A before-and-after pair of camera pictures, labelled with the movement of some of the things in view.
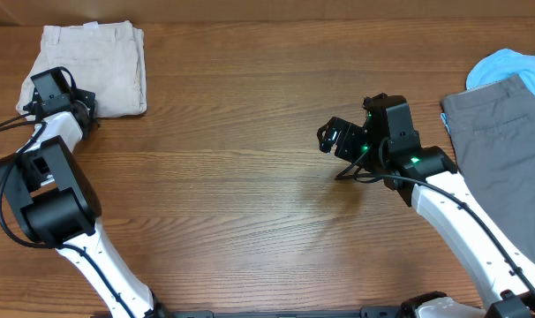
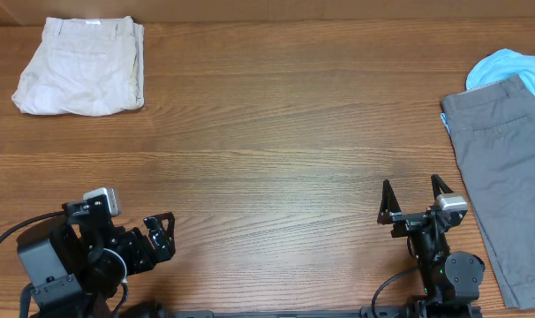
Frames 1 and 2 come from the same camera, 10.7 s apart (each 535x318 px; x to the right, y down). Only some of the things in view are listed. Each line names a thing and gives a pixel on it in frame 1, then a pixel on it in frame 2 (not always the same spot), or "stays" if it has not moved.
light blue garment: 503,64 stays
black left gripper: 89,96 -> 146,257
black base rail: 371,312 stays
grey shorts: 500,134 stays
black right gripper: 349,132 -> 389,213
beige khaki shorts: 106,58 stays
